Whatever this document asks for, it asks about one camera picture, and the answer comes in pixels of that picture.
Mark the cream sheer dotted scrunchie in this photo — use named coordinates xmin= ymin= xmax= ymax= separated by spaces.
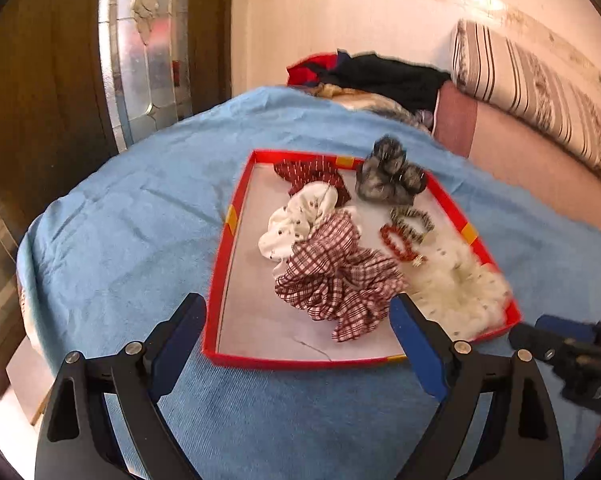
xmin=407 ymin=240 xmax=512 ymax=340

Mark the red bead bracelet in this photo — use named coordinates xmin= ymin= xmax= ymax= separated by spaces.
xmin=379 ymin=223 xmax=428 ymax=267

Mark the leopard print hair tie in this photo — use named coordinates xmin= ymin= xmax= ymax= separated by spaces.
xmin=389 ymin=205 xmax=436 ymax=245

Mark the red white plaid scrunchie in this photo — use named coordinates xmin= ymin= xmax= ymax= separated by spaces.
xmin=274 ymin=210 xmax=404 ymax=342

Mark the black sheer dotted scrunchie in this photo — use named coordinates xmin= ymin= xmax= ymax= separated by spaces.
xmin=355 ymin=136 xmax=427 ymax=207

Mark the red shallow tray box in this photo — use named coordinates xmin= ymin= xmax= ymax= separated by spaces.
xmin=202 ymin=150 xmax=522 ymax=370

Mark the white cherry print scrunchie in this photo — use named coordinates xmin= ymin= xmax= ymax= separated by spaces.
xmin=258 ymin=181 xmax=339 ymax=262

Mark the dark red polka-dot scrunchie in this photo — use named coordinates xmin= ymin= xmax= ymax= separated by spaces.
xmin=273 ymin=157 xmax=351 ymax=207

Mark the pink bolster cushion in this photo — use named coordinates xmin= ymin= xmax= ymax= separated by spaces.
xmin=433 ymin=80 xmax=601 ymax=230

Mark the striped floral pillow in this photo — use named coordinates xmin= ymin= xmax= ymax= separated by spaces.
xmin=451 ymin=20 xmax=601 ymax=177

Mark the black red clothes pile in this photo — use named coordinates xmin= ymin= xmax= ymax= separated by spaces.
xmin=286 ymin=50 xmax=451 ymax=132

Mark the wooden glass door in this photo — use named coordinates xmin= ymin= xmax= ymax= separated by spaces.
xmin=0 ymin=0 xmax=236 ymax=396

